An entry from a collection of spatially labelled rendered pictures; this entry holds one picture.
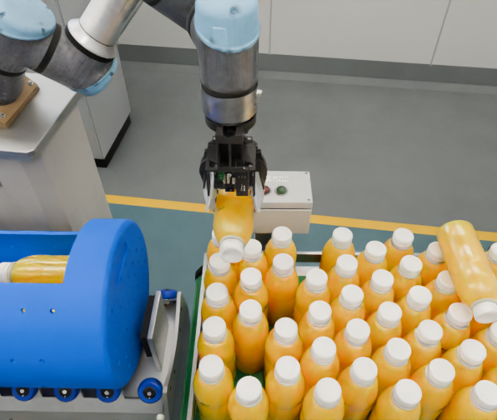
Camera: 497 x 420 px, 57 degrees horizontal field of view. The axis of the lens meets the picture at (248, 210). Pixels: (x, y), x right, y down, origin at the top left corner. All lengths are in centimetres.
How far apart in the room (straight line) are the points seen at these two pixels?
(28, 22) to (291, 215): 66
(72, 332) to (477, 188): 249
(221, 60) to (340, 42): 296
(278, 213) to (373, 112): 236
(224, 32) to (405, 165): 242
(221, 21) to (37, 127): 71
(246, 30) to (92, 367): 52
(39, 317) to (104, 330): 9
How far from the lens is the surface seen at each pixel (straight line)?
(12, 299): 75
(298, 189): 99
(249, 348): 86
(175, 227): 242
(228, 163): 65
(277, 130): 302
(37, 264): 89
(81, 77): 112
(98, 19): 108
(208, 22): 56
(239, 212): 74
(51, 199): 126
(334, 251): 94
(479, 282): 85
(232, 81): 58
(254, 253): 88
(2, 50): 111
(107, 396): 91
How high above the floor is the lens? 177
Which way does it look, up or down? 46 degrees down
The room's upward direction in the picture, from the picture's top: straight up
